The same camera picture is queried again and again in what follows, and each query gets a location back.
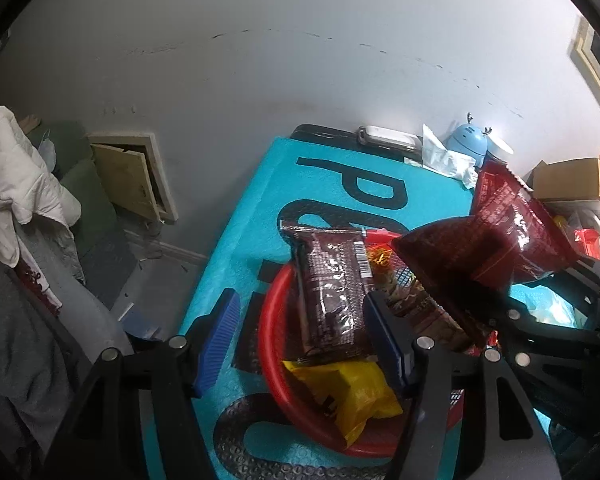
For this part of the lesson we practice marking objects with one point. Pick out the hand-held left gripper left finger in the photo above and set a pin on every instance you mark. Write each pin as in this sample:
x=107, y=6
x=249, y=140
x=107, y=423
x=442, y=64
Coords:
x=217, y=345

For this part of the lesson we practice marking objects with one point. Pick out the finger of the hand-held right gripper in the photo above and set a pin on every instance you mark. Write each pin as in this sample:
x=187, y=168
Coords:
x=517, y=330
x=597, y=277

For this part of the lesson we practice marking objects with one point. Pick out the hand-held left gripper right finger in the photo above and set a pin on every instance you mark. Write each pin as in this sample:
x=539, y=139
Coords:
x=385, y=345

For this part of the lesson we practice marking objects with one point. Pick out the yellow snack packet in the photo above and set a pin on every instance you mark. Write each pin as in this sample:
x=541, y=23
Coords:
x=360, y=395

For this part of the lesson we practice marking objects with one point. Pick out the red plastic bowl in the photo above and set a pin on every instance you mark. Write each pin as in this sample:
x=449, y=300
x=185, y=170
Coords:
x=275, y=340

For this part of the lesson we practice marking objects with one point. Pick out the brown chocolate packet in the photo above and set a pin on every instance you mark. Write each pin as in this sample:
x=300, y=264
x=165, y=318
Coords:
x=330, y=290

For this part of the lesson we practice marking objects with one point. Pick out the red orange snack packet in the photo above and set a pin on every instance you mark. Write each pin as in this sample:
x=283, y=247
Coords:
x=385, y=257

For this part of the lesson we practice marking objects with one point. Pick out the dark red snack packet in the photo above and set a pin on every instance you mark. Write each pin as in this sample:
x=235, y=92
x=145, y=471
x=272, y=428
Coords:
x=505, y=220

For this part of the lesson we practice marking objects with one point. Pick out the red box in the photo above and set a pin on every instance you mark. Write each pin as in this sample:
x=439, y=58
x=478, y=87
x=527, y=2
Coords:
x=587, y=242

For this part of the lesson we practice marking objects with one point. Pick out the brown printed snack packet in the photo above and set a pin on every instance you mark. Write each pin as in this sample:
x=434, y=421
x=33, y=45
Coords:
x=430, y=315

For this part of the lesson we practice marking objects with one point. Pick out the cardboard box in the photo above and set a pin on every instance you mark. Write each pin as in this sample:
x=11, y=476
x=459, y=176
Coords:
x=565, y=180

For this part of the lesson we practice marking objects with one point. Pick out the teal bubble mat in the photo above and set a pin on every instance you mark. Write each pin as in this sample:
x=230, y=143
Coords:
x=290, y=195

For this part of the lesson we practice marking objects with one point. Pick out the crumpled white tissue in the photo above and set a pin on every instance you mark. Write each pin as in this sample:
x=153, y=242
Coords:
x=445, y=160

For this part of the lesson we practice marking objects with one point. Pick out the blue deer humidifier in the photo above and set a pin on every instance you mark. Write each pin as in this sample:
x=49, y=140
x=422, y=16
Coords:
x=467, y=142

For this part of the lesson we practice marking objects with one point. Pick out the green chair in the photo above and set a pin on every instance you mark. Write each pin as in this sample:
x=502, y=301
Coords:
x=90, y=195

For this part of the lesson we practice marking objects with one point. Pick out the grey coat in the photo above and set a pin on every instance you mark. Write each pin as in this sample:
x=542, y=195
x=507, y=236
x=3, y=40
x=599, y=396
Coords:
x=20, y=360

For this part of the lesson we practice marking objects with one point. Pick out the white flat box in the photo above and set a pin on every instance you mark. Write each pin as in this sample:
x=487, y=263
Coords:
x=387, y=135

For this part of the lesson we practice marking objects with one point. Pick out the light blue face mask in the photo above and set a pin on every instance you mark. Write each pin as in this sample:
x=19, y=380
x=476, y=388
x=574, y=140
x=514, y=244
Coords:
x=47, y=150

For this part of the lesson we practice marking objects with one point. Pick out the white quilted jacket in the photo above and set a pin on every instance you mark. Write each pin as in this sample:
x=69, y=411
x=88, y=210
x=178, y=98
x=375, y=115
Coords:
x=15, y=175

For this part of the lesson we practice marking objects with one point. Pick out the wooden wall hatch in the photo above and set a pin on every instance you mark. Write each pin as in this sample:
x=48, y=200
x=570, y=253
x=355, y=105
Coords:
x=125, y=175

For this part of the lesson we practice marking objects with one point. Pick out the wall intercom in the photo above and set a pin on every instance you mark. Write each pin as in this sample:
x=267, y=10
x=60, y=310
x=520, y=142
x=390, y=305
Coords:
x=597, y=55

